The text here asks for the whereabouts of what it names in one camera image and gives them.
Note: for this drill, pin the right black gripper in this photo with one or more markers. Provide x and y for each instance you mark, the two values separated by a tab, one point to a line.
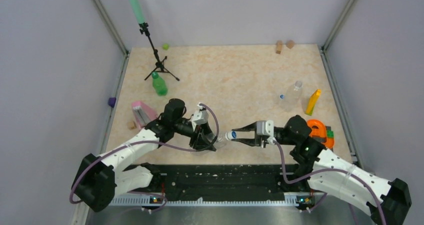
257	140

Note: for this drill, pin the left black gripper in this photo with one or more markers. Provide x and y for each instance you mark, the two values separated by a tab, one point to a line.
200	137

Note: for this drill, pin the clear plastic bottle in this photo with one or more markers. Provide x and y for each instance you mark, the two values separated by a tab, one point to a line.
292	95

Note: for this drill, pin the green plastic bottle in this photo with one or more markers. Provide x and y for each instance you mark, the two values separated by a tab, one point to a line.
159	84

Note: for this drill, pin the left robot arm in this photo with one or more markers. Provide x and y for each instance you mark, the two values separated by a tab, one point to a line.
101	178

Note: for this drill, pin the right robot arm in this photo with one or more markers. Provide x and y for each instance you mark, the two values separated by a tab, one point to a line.
387	202

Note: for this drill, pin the pink toy toaster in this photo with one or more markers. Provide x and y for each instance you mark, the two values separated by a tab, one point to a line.
143	114

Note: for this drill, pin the orange tape dispenser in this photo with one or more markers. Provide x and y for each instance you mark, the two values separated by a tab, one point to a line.
318	130

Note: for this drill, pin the yellow green block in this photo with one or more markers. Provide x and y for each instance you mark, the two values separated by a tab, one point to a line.
312	102

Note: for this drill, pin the small wooden cube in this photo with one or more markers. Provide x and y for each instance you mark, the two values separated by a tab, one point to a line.
131	125

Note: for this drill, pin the small green lego brick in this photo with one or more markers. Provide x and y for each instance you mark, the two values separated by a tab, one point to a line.
330	134

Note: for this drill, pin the wooden block left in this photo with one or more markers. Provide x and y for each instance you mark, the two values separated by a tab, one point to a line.
279	47

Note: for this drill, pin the wooden block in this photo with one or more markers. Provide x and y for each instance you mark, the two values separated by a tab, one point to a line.
290	44
279	47

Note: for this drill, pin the wooden block right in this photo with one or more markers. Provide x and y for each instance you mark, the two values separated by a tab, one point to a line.
290	44

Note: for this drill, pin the purple small object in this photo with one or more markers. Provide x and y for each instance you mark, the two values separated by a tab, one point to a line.
112	102

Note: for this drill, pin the small green cap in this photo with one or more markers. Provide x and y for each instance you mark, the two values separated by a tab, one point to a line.
165	46

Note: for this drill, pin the black tripod green pole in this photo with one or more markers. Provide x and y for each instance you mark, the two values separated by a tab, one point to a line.
144	30

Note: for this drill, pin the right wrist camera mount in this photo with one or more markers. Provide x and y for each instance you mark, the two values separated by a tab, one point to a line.
265	128

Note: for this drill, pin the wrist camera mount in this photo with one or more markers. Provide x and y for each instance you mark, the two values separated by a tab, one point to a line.
200	116
265	128

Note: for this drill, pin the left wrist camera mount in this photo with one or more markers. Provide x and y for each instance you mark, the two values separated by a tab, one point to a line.
200	116

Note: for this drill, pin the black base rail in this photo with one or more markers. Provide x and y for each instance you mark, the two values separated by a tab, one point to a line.
225	185

